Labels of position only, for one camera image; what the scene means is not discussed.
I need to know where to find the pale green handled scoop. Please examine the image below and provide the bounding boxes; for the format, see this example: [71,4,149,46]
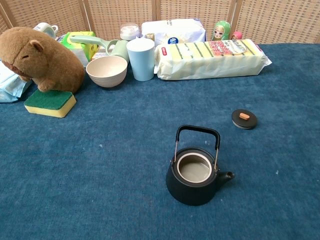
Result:
[69,34,130,63]

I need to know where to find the yellow sponge multipack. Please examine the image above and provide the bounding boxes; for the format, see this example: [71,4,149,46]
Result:
[153,38,273,81]

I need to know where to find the light blue cup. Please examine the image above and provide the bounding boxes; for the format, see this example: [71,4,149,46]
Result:
[126,37,156,82]

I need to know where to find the light blue wet wipes pack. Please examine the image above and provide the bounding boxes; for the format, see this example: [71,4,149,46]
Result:
[0,61,33,104]

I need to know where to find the green and yellow sponge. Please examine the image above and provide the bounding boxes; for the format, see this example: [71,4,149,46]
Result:
[23,89,77,119]

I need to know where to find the wicker folding screen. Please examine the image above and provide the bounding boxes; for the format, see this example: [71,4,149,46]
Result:
[0,0,320,46]

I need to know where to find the white lidded jar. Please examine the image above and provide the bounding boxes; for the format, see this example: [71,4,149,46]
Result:
[119,23,140,42]

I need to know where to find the brown capybara plush toy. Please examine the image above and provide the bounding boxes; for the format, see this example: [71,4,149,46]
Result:
[0,26,86,94]

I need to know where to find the blue tablecloth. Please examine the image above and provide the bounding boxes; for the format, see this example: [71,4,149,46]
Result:
[0,42,320,240]

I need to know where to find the black lid with orange knob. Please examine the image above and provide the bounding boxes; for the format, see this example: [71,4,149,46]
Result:
[231,108,258,130]

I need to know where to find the green tissue box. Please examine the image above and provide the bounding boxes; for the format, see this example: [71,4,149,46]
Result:
[59,31,99,62]

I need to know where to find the black cast iron teapot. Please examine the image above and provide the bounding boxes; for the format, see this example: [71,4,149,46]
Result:
[165,124,235,207]

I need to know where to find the green matryoshka doll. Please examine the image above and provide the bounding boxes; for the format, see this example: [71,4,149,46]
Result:
[211,20,231,42]

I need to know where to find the beige bowl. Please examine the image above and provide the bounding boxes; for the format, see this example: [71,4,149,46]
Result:
[85,55,128,88]

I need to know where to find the white hand mixer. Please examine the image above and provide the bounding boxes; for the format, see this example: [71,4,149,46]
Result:
[32,22,59,40]

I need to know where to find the white plastic bag pack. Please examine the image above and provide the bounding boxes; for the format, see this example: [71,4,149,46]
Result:
[141,18,207,47]

